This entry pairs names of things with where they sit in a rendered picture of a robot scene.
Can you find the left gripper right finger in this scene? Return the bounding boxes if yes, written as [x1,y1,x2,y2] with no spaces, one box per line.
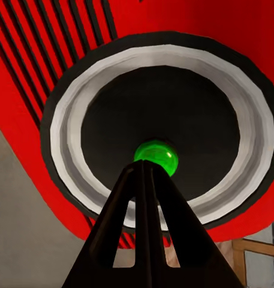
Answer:
[143,160,244,288]

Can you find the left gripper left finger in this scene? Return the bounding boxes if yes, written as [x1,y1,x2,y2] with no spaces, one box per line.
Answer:
[62,160,153,288]

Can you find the radio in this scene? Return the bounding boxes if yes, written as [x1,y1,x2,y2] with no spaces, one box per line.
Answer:
[0,0,274,249]

